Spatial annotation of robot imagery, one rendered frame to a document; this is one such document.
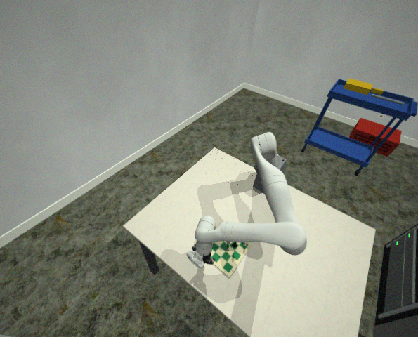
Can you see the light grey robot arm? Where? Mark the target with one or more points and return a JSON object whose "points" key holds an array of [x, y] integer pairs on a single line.
{"points": [[290, 236]]}

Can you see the green and cream chessboard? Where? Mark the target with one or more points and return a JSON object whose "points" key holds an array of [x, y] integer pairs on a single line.
{"points": [[227, 257]]}

